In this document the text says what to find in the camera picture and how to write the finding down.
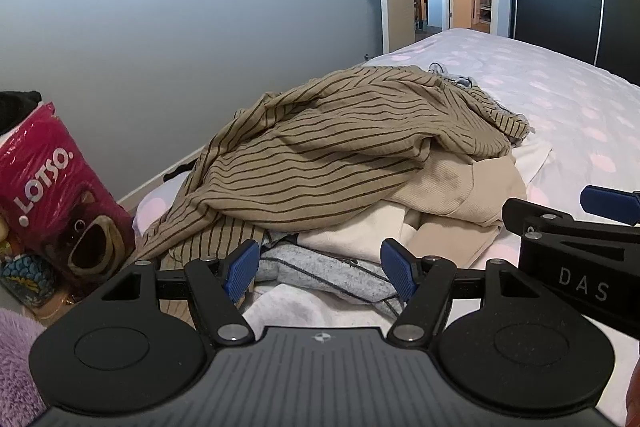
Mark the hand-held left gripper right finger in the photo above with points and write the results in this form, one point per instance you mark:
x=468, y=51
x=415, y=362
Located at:
x=400, y=269

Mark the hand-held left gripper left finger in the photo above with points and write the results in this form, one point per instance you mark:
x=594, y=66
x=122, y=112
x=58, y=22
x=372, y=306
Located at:
x=242, y=271

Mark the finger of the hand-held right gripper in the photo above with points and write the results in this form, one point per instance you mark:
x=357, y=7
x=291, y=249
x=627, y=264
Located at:
x=530, y=214
x=610, y=202

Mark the striped tan shirt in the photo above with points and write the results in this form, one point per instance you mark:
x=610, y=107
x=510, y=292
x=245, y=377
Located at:
x=325, y=142

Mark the white fleece cloth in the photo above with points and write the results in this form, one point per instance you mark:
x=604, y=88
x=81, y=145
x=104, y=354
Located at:
x=300, y=309

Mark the grey heathered garment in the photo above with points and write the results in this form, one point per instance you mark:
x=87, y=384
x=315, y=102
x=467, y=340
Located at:
x=320, y=267

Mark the cream garment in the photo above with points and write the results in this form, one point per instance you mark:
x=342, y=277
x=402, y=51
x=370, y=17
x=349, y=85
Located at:
x=450, y=189

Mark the pink printed bag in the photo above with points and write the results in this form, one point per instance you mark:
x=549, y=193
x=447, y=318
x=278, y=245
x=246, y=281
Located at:
x=50, y=187

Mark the blue patterned pouch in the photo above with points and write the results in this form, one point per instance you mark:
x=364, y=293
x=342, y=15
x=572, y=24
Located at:
x=25, y=279

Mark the black cloth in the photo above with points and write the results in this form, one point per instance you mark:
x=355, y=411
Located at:
x=17, y=107

